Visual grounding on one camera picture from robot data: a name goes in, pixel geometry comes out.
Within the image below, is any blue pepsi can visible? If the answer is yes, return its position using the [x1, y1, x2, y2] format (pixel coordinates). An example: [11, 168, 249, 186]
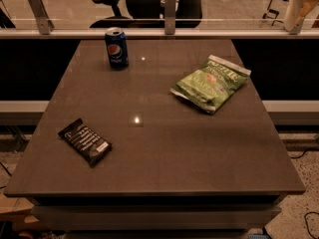
[105, 27, 129, 70]

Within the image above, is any right metal rail bracket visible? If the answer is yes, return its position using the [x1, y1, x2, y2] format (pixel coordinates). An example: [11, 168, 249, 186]
[286, 17, 304, 35]

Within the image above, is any left metal rail bracket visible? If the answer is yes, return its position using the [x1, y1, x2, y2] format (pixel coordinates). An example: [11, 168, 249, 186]
[28, 0, 54, 35]

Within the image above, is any wooden stool frame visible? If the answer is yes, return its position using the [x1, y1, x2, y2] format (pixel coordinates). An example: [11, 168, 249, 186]
[262, 0, 289, 26]

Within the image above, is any metal rail bracket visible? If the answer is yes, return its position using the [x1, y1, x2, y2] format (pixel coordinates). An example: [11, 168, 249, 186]
[286, 17, 304, 35]
[164, 0, 175, 35]
[28, 0, 54, 35]

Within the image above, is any black rxbar chocolate bar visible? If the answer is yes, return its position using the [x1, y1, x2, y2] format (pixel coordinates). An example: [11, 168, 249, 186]
[58, 119, 112, 167]

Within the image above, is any middle metal rail bracket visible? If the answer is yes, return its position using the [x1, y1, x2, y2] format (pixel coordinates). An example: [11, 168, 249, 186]
[164, 0, 175, 35]

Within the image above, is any grey table base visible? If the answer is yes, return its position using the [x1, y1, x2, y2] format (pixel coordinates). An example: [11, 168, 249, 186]
[32, 203, 281, 238]

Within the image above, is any green jalapeno chip bag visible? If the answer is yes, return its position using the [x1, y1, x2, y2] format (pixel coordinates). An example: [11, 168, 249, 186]
[170, 55, 251, 115]

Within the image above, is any black floor cable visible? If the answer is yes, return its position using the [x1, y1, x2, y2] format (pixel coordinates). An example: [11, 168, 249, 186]
[289, 147, 319, 239]

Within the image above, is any black office chair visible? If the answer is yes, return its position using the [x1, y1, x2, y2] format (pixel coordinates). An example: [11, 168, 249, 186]
[91, 0, 202, 28]

